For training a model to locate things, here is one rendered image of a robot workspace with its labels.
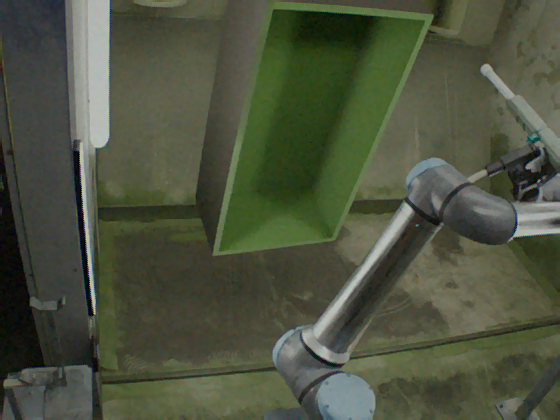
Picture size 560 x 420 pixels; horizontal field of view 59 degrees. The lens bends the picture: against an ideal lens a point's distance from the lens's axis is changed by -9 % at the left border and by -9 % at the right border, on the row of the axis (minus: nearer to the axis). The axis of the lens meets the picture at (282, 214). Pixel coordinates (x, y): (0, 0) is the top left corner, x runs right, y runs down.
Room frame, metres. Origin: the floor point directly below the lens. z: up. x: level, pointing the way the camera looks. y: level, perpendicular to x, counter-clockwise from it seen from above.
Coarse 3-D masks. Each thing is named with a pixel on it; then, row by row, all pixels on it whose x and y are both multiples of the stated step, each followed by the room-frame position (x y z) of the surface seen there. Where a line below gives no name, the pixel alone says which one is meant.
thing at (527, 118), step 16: (496, 80) 1.51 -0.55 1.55; (512, 96) 1.43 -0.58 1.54; (512, 112) 1.39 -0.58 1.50; (528, 112) 1.35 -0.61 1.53; (528, 128) 1.31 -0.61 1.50; (544, 128) 1.29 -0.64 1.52; (528, 144) 1.25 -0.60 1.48; (544, 144) 1.23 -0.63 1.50; (496, 160) 1.23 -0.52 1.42; (512, 160) 1.21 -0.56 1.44; (544, 160) 1.22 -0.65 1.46
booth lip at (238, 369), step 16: (464, 336) 1.95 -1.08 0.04; (480, 336) 1.98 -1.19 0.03; (352, 352) 1.72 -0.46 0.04; (368, 352) 1.74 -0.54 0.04; (384, 352) 1.76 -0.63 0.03; (224, 368) 1.48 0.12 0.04; (240, 368) 1.50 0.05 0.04; (256, 368) 1.52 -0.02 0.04; (272, 368) 1.55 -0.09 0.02; (112, 384) 1.28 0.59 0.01
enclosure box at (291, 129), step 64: (256, 0) 1.61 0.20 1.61; (320, 0) 1.63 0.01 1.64; (384, 0) 1.79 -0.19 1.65; (256, 64) 1.57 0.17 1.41; (320, 64) 2.12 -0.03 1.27; (384, 64) 1.99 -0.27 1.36; (256, 128) 2.08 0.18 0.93; (320, 128) 2.23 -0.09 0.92; (384, 128) 1.90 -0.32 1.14; (256, 192) 2.19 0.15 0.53; (320, 192) 2.22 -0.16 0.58
